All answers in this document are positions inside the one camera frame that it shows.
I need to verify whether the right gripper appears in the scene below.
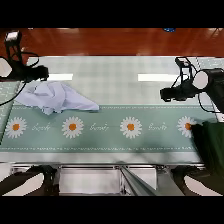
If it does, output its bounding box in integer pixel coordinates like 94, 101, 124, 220
159, 81, 196, 103

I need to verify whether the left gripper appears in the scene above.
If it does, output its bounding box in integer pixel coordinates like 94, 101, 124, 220
25, 65, 50, 83

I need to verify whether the white shirt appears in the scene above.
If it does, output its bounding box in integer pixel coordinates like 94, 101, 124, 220
13, 80, 101, 116

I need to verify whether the dark green garment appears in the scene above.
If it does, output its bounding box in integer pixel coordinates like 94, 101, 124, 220
190, 120, 224, 177

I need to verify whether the black cable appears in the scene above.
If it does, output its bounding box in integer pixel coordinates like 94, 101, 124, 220
0, 81, 28, 108
197, 92, 215, 114

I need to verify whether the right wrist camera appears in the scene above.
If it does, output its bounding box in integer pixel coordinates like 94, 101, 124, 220
174, 56, 197, 83

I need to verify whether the silver frame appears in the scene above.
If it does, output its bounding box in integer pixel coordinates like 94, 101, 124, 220
0, 161, 224, 197

